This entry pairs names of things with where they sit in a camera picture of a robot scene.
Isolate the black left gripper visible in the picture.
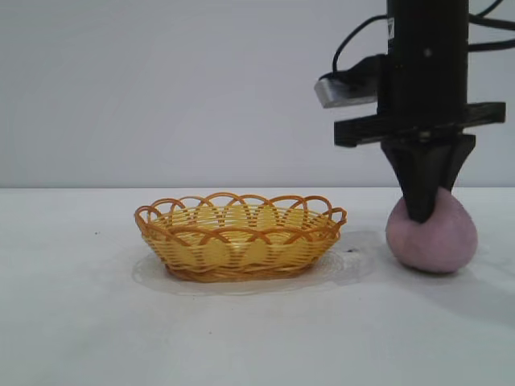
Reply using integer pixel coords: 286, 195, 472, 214
333, 0, 507, 224

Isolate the pink soft peach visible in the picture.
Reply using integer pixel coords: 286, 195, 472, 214
385, 187, 479, 275

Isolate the yellow woven plastic basket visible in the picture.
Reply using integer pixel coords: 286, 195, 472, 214
134, 191, 348, 284

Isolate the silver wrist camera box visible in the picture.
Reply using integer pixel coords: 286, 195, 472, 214
315, 75, 380, 109

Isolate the black camera usb cable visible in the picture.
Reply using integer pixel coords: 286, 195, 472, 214
332, 14, 389, 88

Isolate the thin black cable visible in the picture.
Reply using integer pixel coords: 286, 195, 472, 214
466, 38, 515, 53
466, 10, 515, 31

